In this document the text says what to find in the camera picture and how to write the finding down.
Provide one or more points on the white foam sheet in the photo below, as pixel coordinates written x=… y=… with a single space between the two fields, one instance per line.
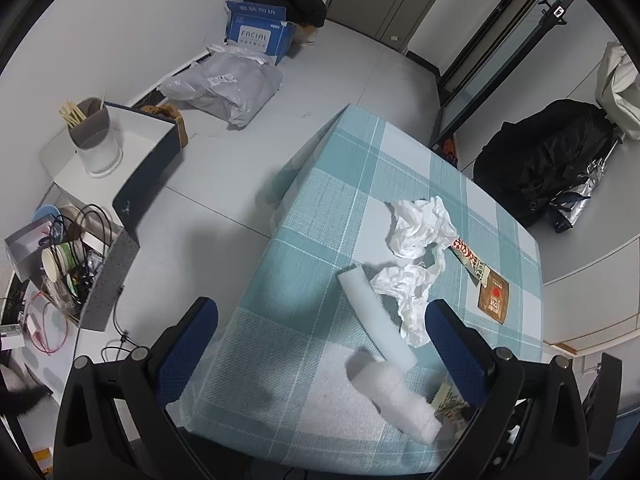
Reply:
x=395 y=397

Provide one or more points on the large black bag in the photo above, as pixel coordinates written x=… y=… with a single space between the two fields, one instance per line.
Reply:
x=540 y=160

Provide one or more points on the navy and white box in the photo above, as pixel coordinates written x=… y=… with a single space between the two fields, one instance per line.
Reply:
x=145 y=160

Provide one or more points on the teal plaid tablecloth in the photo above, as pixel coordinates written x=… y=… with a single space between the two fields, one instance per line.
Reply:
x=310 y=260

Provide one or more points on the long white tissue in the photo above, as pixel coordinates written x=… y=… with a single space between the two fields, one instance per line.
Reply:
x=407 y=290

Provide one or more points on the black framed glass door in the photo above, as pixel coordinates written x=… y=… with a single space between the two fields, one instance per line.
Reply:
x=505 y=45

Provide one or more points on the pale green torn wrapper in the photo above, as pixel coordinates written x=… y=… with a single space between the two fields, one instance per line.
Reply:
x=450 y=400

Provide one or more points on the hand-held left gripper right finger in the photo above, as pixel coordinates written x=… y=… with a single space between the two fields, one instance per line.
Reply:
x=456 y=355

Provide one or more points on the brown crumpled paper bag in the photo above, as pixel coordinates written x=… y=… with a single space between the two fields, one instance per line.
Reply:
x=172 y=120

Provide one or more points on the brown square sachet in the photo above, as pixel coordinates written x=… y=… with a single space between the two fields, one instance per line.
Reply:
x=494 y=296

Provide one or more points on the cream cloth bag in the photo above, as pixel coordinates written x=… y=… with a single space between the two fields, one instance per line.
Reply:
x=620 y=90

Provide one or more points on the large white tissue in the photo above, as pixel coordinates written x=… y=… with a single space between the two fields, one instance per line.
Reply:
x=420 y=225

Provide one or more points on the grey plastic mailer bag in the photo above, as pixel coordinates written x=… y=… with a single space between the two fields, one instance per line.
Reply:
x=225 y=85

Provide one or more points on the orange and black tool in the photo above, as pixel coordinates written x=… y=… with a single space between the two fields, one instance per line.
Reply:
x=448 y=149

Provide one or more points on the dark cloth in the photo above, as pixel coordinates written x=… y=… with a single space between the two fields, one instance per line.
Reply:
x=22 y=392

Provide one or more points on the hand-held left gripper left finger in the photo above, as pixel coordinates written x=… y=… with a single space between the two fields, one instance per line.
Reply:
x=187 y=350

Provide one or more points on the clear cup with grey liner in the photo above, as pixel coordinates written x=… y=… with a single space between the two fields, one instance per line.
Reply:
x=97 y=145

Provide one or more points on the white foam strip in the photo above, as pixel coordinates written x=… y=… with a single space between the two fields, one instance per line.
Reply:
x=372 y=310

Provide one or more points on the blue cardboard box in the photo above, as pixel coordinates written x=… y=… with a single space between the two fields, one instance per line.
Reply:
x=257 y=30

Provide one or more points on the bundle of wooden chopsticks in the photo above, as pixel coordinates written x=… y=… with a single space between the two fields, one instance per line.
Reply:
x=75 y=112

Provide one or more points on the grey speckled storage box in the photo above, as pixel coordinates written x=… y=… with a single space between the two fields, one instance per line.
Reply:
x=107 y=270

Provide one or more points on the light blue round lid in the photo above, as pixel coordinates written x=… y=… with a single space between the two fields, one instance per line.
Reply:
x=46 y=212

